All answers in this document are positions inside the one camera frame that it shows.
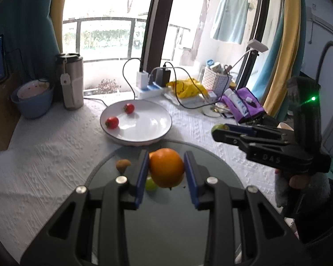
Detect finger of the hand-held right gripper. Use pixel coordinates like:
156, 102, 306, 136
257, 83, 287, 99
224, 123, 295, 142
212, 128, 284, 151

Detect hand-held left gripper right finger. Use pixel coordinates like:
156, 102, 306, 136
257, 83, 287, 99
183, 151, 313, 266

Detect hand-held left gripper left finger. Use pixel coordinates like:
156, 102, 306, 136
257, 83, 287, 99
20, 150, 151, 266

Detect small green fruit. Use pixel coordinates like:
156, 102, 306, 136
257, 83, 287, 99
145, 176, 158, 192
211, 124, 230, 134

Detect small brown kiwi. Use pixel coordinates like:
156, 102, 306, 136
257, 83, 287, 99
116, 159, 132, 173

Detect round dark glass tray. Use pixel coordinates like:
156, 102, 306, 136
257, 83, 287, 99
83, 140, 246, 266

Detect white round plate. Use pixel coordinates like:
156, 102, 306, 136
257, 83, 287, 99
100, 99, 173, 146

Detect person's right hand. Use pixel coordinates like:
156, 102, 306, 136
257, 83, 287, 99
289, 175, 309, 190

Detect purple pouch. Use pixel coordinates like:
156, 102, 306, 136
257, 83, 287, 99
220, 87, 266, 124

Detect white tube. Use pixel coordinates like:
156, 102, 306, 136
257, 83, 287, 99
231, 89, 251, 116

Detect white paper packets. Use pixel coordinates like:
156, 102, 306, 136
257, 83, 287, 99
164, 91, 213, 109

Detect white woven basket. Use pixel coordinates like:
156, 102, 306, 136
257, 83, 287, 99
201, 66, 233, 96

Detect blue curtain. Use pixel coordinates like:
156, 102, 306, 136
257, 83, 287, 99
0, 0, 64, 85
251, 19, 284, 101

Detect yellow plastic bag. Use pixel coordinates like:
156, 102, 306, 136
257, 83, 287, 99
166, 79, 208, 99

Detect white desk lamp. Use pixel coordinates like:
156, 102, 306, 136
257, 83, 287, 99
225, 39, 268, 74

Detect white power strip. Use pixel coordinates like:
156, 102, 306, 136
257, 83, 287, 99
132, 82, 171, 99

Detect yellow curtain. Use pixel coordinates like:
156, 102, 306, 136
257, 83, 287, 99
262, 0, 302, 115

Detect black charger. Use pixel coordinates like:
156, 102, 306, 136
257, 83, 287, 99
155, 68, 171, 87

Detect white textured tablecloth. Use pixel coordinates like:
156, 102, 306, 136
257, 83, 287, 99
0, 91, 281, 264

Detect potted plant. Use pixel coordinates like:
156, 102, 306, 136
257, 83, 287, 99
97, 79, 120, 94

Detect white charger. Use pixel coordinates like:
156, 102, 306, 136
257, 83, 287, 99
137, 71, 150, 88

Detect light blue hanging towel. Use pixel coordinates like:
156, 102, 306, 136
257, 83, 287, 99
210, 0, 249, 44

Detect white tumbler with black lid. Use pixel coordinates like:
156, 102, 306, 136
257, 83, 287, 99
55, 53, 85, 110

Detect blue bowl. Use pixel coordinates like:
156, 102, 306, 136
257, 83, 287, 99
11, 84, 55, 119

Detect black balcony railing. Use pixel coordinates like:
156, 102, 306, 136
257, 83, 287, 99
62, 17, 191, 62

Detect pink bowl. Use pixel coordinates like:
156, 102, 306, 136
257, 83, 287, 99
17, 80, 50, 100

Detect black cable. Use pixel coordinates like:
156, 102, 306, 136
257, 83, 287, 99
83, 58, 143, 107
150, 62, 220, 109

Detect dark window frame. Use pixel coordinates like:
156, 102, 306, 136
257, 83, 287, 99
140, 0, 178, 73

